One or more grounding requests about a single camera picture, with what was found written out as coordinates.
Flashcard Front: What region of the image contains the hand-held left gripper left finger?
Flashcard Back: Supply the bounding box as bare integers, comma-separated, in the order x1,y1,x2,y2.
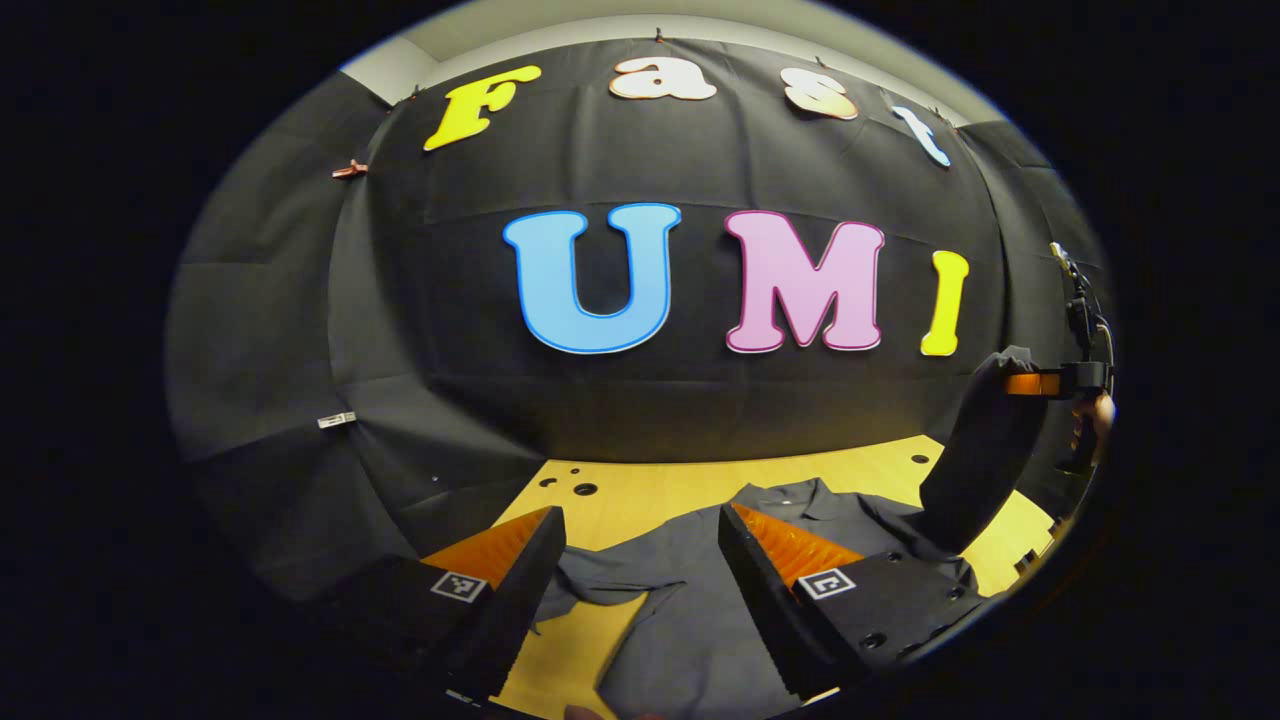
330,505,568,703

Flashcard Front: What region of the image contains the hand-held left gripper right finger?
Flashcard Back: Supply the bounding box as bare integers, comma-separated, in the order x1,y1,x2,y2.
717,502,986,701

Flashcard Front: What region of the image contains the dark grey polo shirt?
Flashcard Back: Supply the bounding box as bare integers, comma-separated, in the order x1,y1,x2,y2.
535,345,1049,720

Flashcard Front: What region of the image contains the black backdrop cloth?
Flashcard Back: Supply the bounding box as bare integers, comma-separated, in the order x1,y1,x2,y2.
165,38,1111,601

